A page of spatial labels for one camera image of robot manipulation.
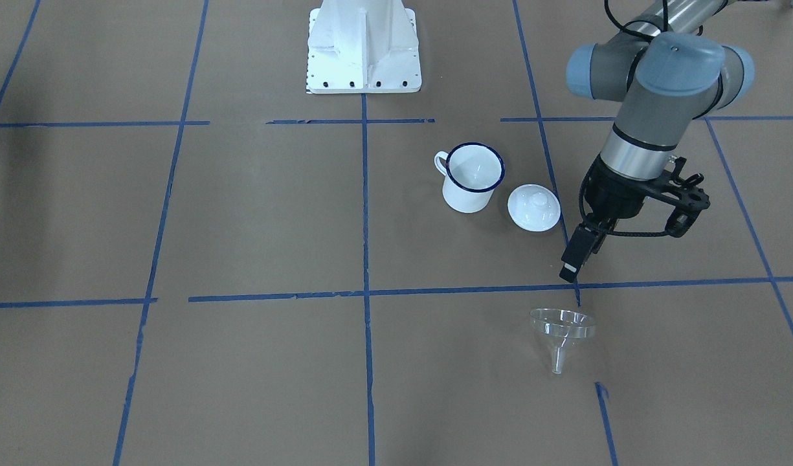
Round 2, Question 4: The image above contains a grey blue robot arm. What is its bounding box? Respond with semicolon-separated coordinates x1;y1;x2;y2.
560;1;755;283

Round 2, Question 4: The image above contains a white ceramic lid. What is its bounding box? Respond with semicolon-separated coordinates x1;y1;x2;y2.
508;184;561;232

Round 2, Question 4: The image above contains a clear plastic funnel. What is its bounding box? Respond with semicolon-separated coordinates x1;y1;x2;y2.
530;309;598;375

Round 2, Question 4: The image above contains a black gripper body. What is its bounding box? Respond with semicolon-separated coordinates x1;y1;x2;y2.
585;157;648;229

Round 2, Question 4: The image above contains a black cable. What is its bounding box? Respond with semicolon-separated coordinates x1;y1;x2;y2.
603;0;670;39

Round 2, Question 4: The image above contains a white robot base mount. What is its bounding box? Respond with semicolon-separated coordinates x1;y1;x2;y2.
306;1;423;94

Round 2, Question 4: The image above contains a white enamel mug blue rim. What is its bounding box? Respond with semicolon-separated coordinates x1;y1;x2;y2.
434;142;506;214

